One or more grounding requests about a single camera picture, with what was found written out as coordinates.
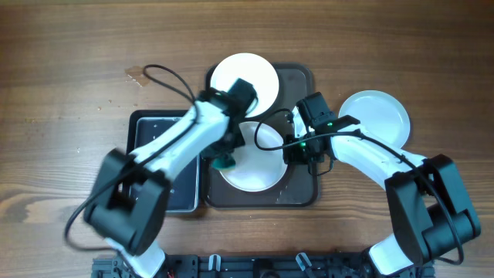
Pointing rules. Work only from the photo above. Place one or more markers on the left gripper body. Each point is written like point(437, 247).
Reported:
point(225, 145)

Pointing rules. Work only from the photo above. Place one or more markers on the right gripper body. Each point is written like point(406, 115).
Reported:
point(301, 150)

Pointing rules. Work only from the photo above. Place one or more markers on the green yellow sponge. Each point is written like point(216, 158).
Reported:
point(223, 162)

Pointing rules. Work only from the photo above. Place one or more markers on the white plate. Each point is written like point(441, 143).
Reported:
point(381, 114)
point(253, 69)
point(255, 170)

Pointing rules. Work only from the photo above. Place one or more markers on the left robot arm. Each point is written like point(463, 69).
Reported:
point(128, 202)

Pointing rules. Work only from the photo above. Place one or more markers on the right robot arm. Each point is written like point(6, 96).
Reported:
point(431, 211)

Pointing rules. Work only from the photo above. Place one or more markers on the large brown serving tray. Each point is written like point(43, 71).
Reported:
point(298, 188)

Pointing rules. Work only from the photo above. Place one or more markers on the small black water tray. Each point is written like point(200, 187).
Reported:
point(146, 126)

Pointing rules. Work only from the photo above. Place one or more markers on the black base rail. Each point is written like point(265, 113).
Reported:
point(334, 265)

